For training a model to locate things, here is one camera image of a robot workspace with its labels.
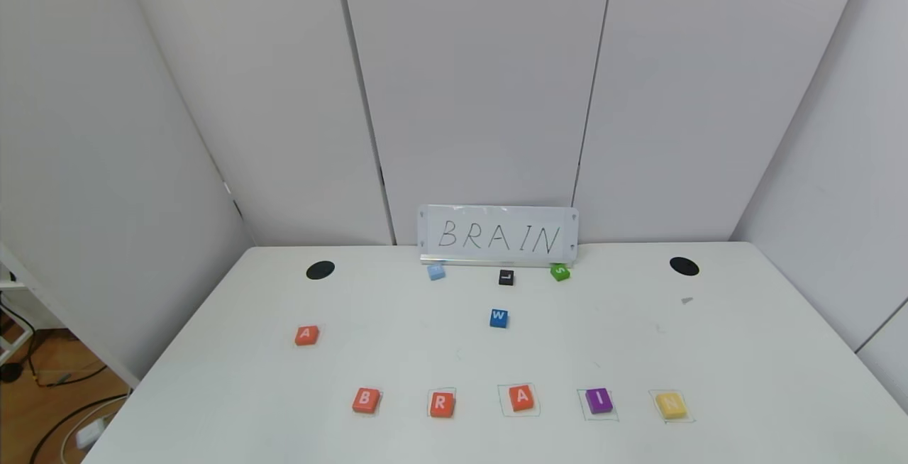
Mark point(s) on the orange block letter A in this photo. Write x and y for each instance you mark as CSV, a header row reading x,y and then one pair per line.
x,y
306,335
521,398

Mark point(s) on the orange block letter R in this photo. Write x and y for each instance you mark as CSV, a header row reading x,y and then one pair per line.
x,y
440,404

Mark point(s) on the yellow letter block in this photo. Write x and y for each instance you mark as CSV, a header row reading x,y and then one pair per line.
x,y
671,405

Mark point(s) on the white BRAIN whiteboard sign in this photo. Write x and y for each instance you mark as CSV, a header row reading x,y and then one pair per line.
x,y
496,237

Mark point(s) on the light blue letter block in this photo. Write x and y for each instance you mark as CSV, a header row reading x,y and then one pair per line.
x,y
436,272

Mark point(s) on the black block letter L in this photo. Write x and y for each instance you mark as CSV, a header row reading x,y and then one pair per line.
x,y
506,278

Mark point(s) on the blue block letter W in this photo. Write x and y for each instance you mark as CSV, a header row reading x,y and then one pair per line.
x,y
499,318

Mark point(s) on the green block letter S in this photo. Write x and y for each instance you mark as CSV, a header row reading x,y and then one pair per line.
x,y
560,272

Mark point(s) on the black table grommet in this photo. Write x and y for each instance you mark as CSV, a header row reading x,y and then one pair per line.
x,y
684,266
320,270

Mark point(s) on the orange block letter B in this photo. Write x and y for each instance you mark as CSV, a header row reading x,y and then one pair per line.
x,y
366,401

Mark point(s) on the purple block letter I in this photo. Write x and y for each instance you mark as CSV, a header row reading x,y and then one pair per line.
x,y
599,401

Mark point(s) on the white power adapter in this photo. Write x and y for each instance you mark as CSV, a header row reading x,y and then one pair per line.
x,y
89,433

